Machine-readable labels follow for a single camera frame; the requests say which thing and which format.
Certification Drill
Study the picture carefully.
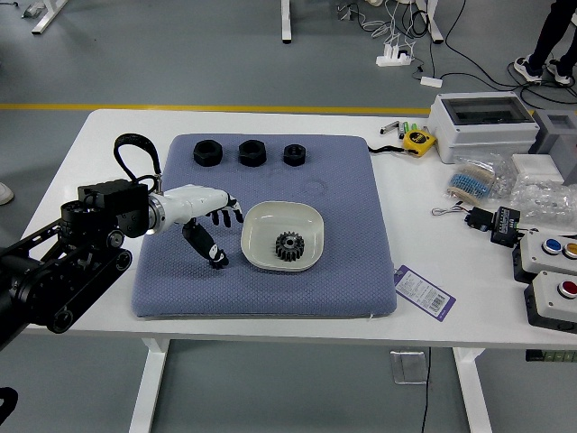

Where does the white table leg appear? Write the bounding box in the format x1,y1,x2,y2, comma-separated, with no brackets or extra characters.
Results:
21,0,69,36
417,0,445,44
280,0,294,45

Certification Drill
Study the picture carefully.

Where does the black rounded robot part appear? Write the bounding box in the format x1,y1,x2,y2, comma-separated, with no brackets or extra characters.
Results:
0,386,20,428

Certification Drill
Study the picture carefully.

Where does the small grey plastic box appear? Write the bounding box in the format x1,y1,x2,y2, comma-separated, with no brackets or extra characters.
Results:
529,109,577,186

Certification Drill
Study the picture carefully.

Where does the big black gear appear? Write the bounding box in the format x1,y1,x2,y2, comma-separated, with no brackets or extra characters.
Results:
274,231,307,263

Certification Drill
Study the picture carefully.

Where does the small black hex nut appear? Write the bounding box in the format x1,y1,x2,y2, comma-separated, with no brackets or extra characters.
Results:
282,143,308,168

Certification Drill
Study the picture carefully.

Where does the blue-grey cushion mat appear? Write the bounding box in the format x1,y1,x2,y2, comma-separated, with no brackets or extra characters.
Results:
130,133,398,320

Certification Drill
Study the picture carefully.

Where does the white table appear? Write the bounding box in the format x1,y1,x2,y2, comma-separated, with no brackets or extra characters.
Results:
20,107,577,433

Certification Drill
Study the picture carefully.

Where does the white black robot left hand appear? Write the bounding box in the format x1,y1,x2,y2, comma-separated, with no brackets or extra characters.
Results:
160,183,245,271

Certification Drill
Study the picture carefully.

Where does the small black gear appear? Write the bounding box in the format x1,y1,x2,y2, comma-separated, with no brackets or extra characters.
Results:
206,250,230,271

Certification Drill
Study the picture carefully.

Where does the black table control panel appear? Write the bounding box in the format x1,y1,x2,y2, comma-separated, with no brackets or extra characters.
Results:
525,349,577,364

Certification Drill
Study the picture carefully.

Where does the blue yellow push-button box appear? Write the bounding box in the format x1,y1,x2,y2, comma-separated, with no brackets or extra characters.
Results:
511,230,577,285

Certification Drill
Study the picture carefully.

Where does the black floor cable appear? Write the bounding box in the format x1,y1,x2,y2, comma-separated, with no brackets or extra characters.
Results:
408,0,577,107

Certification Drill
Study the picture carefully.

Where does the purple barcode tag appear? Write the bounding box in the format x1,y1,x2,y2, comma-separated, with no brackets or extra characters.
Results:
393,264,456,324

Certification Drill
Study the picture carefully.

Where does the grey electrical enclosure box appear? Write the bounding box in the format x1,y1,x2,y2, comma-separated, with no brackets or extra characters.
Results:
426,91,541,165

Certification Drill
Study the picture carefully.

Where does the clear bag of resistors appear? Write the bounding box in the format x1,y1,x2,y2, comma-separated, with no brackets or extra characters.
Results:
445,150,516,203

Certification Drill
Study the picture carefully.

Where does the black module with green print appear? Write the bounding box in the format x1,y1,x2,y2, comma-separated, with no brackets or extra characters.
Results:
490,206,524,247

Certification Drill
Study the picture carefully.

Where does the flat white box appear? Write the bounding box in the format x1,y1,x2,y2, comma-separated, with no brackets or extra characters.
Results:
511,153,565,186

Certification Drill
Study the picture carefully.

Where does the red push-button box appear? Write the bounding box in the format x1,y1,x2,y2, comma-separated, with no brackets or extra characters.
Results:
523,270,577,334

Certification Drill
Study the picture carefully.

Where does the black hanging cable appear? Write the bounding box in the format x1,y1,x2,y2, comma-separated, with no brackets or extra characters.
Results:
418,346,432,433

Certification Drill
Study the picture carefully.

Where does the white cable tangle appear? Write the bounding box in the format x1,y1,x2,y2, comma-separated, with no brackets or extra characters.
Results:
360,0,423,55

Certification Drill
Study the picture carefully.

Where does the clear plastic holder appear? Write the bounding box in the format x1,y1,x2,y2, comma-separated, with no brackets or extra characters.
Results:
389,350,428,385

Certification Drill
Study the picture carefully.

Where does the black module with wire leads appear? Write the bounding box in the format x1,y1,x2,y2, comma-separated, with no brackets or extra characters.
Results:
431,202,496,234

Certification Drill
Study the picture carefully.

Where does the white square dish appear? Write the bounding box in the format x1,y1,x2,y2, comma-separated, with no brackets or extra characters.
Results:
240,200,326,272

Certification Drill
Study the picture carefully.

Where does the black tape measure strap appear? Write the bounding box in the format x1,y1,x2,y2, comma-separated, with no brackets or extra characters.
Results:
367,143,418,157

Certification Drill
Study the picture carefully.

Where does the large black hex nut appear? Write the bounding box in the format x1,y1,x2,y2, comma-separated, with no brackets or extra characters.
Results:
237,139,268,168
192,139,224,168

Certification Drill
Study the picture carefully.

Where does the white power strip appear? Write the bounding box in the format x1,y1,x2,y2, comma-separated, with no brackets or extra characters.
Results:
375,42,414,69

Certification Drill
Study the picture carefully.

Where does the yellow tape measure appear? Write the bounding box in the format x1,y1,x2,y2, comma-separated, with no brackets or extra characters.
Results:
402,129,438,157

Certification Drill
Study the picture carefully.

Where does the crumpled clear plastic bag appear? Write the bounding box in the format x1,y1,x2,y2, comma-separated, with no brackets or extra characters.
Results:
511,173,577,226

